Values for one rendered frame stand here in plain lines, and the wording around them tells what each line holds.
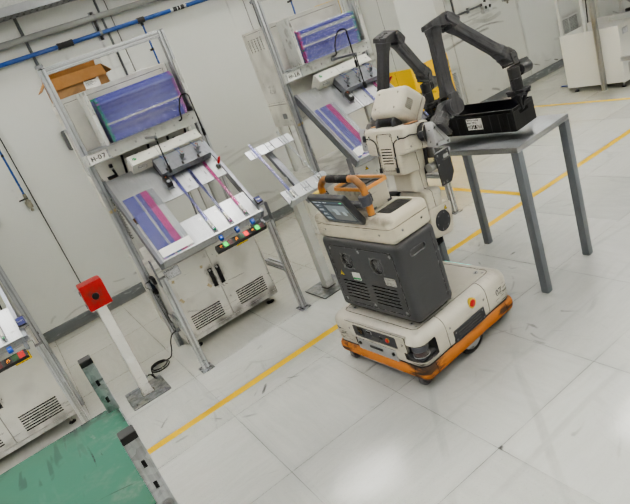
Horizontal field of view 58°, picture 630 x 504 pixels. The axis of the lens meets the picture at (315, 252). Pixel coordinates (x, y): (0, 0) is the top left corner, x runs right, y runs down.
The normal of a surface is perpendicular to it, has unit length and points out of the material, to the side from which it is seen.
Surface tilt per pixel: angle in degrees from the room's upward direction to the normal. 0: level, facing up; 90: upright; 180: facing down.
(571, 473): 0
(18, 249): 90
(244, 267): 90
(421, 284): 90
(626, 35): 90
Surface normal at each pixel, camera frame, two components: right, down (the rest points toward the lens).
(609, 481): -0.33, -0.87
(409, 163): 0.58, 0.11
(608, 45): -0.79, 0.46
